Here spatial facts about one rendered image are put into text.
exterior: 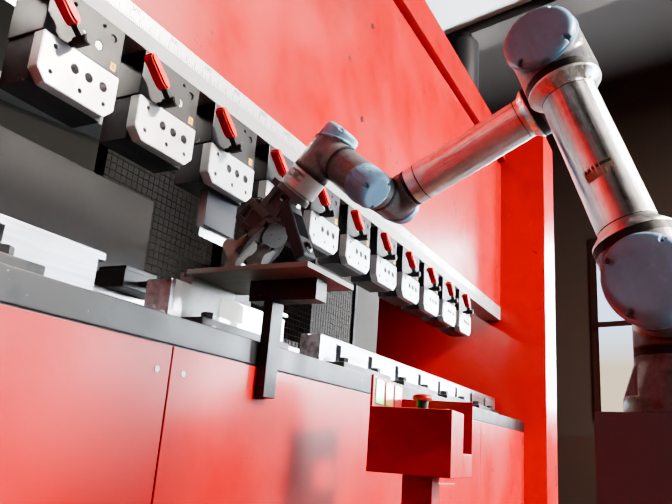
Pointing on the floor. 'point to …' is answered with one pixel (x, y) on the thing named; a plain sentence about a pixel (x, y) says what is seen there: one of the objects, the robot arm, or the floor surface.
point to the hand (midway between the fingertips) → (238, 276)
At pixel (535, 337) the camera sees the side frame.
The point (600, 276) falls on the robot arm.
